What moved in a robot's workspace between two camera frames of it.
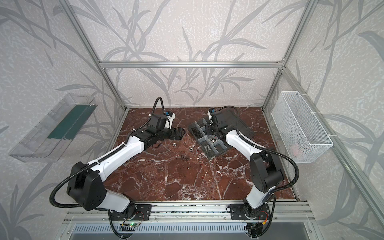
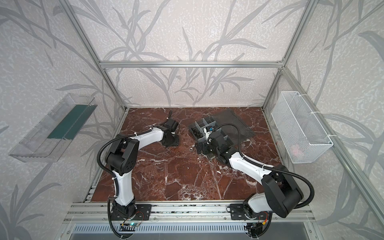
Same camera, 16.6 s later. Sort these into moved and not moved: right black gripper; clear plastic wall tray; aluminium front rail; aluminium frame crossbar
Moved: right black gripper
Not moved: clear plastic wall tray; aluminium front rail; aluminium frame crossbar
